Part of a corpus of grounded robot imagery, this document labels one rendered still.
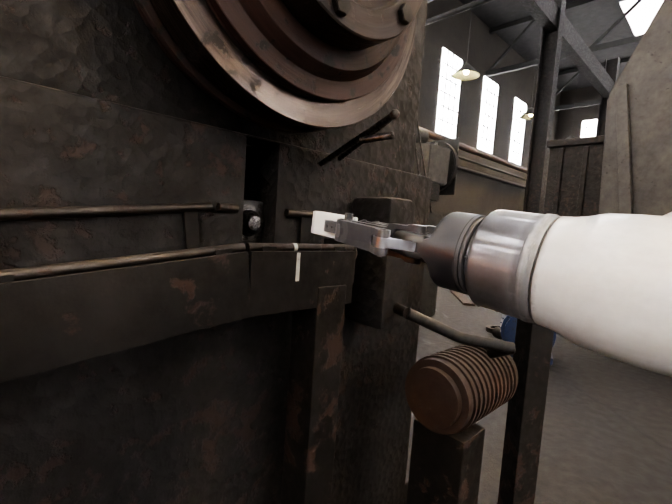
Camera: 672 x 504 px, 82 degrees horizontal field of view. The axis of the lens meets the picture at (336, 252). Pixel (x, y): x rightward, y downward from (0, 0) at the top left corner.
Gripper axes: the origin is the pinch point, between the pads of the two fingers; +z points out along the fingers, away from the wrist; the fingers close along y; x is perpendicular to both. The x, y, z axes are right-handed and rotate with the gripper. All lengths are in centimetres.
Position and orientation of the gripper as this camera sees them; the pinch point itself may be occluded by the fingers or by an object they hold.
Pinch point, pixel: (333, 225)
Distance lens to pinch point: 49.9
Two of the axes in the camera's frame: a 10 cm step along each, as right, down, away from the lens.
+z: -6.8, -1.9, 7.1
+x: 1.3, -9.8, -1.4
